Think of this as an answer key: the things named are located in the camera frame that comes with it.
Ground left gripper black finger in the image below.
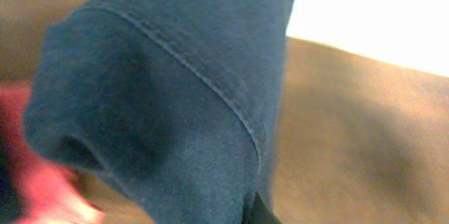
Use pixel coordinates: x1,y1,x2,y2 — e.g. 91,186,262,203
250,193,281,224

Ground red folded garment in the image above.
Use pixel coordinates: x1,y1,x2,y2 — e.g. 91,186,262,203
1,83,105,224

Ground dark blue shorts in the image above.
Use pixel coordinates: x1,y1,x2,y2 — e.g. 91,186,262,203
24,0,294,223

